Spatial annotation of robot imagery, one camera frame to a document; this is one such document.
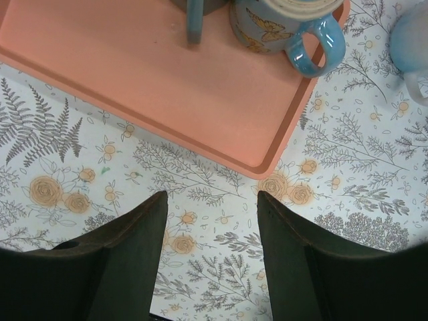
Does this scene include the blue floral mug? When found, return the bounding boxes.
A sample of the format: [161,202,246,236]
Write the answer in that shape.
[229,0,346,78]

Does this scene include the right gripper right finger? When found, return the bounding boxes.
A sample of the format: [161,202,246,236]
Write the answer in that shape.
[257,191,427,320]

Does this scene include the blue-grey mug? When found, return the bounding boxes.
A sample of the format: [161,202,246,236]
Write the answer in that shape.
[171,0,229,45]

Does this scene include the white blue mug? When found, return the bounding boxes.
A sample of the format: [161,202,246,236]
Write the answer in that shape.
[390,1,427,106]

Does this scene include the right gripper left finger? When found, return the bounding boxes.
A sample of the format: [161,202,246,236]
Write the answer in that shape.
[1,191,167,320]

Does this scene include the floral table mat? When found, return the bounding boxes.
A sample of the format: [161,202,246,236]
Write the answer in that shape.
[1,1,427,320]

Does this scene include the pink tray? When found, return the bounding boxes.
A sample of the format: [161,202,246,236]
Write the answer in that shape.
[0,0,351,178]

